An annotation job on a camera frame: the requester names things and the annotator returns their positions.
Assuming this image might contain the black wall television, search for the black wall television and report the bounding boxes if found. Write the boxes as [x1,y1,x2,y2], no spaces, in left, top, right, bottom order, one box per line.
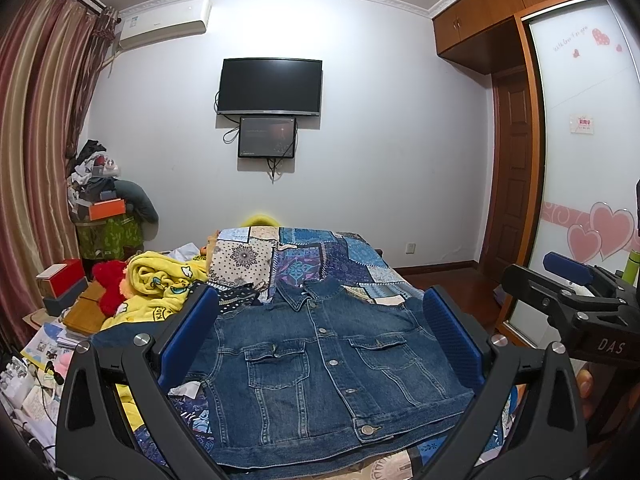
[217,58,323,116]

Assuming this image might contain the striped red curtain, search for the striped red curtain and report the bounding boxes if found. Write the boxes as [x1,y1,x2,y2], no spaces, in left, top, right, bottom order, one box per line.
[1,0,118,346]

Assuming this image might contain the white sliding wardrobe door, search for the white sliding wardrobe door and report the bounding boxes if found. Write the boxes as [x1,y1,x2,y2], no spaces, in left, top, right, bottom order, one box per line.
[504,0,640,346]

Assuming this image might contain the navy dotted bandana cloth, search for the navy dotted bandana cloth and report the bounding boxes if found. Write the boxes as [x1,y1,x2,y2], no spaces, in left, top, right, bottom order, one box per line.
[207,281,269,314]

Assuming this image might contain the pink plush toy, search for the pink plush toy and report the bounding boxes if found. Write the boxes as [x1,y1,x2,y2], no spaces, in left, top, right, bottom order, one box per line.
[53,349,74,378]

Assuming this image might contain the red and white box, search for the red and white box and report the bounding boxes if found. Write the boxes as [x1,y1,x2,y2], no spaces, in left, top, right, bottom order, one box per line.
[36,259,85,299]

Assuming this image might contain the wooden box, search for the wooden box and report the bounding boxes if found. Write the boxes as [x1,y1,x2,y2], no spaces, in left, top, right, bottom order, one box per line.
[62,281,106,335]

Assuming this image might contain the green bottle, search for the green bottle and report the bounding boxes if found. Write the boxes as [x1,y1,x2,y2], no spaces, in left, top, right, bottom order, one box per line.
[622,250,640,285]

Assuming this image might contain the brown wooden door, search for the brown wooden door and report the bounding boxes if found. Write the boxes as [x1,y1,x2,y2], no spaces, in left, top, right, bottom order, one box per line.
[480,70,532,282]

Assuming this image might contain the white air conditioner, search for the white air conditioner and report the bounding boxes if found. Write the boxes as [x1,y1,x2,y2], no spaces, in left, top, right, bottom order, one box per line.
[119,0,210,51]

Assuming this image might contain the blue denim jacket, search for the blue denim jacket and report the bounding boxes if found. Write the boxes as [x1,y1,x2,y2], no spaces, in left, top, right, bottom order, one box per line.
[92,276,476,478]

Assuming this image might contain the patchwork blue quilt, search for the patchwork blue quilt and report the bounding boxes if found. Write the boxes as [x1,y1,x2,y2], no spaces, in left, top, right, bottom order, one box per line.
[206,226,454,446]

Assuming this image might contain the red plush toy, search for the red plush toy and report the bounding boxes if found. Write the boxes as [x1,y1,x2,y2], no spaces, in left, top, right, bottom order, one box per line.
[92,260,127,318]

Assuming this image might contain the dark green pillow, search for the dark green pillow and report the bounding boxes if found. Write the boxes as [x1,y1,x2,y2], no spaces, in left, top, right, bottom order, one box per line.
[114,179,160,224]

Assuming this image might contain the orange shoe box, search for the orange shoe box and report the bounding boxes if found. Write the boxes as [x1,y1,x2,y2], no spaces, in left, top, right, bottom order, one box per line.
[89,198,126,221]

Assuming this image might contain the small black wall monitor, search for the small black wall monitor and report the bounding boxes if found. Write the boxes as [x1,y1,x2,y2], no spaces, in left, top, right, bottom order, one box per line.
[238,116,297,159]

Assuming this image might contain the yellow fleece blanket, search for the yellow fleece blanket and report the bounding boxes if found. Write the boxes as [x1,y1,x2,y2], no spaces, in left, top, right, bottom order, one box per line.
[98,250,211,434]

